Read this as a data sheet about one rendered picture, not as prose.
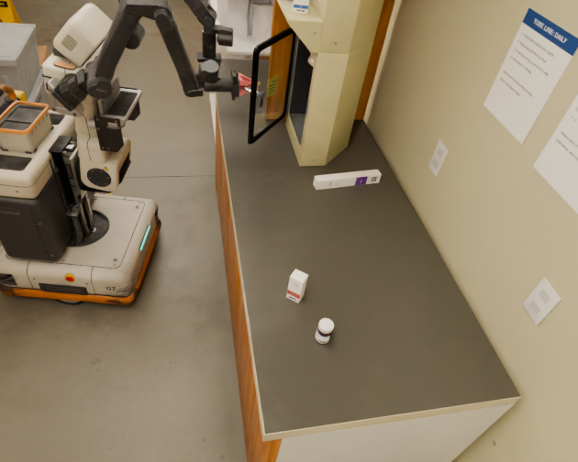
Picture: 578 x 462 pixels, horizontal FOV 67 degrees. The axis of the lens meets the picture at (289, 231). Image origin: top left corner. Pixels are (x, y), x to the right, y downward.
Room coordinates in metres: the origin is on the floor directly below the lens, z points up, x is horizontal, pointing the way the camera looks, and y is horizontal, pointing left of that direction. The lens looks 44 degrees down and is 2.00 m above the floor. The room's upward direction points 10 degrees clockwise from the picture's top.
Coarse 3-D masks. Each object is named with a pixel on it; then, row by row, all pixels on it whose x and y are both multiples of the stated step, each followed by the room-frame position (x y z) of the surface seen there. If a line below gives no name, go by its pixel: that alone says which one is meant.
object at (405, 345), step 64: (256, 192) 1.27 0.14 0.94; (320, 192) 1.33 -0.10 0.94; (384, 192) 1.40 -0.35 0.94; (256, 256) 0.95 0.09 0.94; (320, 256) 1.00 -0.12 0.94; (384, 256) 1.05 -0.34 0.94; (256, 320) 0.71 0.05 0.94; (384, 320) 0.79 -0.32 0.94; (448, 320) 0.83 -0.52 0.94; (256, 384) 0.53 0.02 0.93; (320, 384) 0.55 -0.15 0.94; (384, 384) 0.58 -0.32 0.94; (448, 384) 0.61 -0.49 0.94; (512, 384) 0.64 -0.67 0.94
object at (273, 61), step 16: (256, 48) 1.50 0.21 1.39; (272, 48) 1.61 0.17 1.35; (288, 48) 1.73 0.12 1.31; (272, 64) 1.62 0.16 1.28; (288, 64) 1.74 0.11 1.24; (272, 80) 1.63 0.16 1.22; (256, 96) 1.52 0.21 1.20; (272, 96) 1.65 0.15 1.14; (256, 112) 1.53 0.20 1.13; (272, 112) 1.66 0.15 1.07; (256, 128) 1.54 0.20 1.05
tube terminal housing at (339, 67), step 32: (320, 0) 1.55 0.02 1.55; (352, 0) 1.51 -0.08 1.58; (352, 32) 1.52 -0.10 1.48; (320, 64) 1.49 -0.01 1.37; (352, 64) 1.56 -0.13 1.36; (320, 96) 1.49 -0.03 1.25; (352, 96) 1.62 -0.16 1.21; (288, 128) 1.73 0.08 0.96; (320, 128) 1.50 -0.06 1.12; (320, 160) 1.51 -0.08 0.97
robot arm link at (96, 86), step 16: (128, 0) 1.28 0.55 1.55; (144, 0) 1.30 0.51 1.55; (160, 0) 1.32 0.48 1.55; (128, 16) 1.29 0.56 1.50; (144, 16) 1.30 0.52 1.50; (112, 32) 1.30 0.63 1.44; (128, 32) 1.31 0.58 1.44; (112, 48) 1.31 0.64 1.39; (96, 64) 1.34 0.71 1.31; (112, 64) 1.34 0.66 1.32; (96, 80) 1.32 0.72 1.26; (96, 96) 1.33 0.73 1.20
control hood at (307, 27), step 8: (280, 0) 1.63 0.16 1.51; (288, 0) 1.64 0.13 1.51; (288, 8) 1.56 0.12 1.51; (312, 8) 1.60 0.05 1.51; (288, 16) 1.48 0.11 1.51; (296, 16) 1.49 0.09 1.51; (304, 16) 1.50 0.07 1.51; (312, 16) 1.52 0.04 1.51; (296, 24) 1.46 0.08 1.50; (304, 24) 1.47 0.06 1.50; (312, 24) 1.47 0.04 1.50; (320, 24) 1.48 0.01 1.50; (296, 32) 1.46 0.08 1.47; (304, 32) 1.47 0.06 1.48; (312, 32) 1.47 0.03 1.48; (320, 32) 1.48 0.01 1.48; (304, 40) 1.47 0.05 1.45; (312, 40) 1.48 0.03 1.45; (312, 48) 1.48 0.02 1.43
